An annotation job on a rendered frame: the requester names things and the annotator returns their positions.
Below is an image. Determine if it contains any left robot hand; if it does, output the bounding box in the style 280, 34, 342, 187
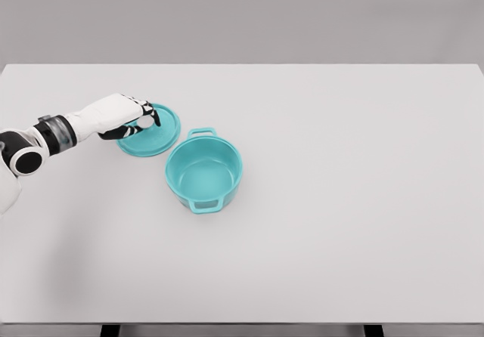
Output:
85, 93, 162, 141

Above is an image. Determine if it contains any teal pot lid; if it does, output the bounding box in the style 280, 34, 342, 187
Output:
116, 103, 182, 159

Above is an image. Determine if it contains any teal pot with handles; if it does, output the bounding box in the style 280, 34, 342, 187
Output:
164, 127, 243, 215

